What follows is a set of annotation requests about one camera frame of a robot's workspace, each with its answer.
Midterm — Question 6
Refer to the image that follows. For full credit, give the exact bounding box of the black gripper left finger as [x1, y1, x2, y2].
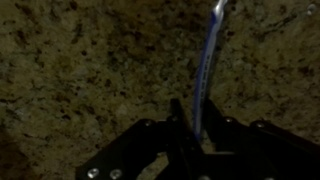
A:
[169, 99, 203, 180]

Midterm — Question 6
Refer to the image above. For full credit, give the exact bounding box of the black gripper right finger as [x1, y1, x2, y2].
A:
[202, 99, 239, 156]

